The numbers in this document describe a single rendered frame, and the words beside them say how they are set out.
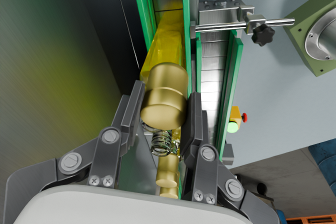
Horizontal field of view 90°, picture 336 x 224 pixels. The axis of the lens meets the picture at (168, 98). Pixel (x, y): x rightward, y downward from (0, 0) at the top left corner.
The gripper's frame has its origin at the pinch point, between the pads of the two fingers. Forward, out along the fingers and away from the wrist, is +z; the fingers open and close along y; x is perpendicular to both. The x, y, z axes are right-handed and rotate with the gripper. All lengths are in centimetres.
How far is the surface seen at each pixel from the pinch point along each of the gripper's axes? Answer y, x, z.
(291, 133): 85, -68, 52
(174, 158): 4.0, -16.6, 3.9
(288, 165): 228, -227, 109
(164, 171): 2.6, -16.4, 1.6
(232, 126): 29, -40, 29
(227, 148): 39, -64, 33
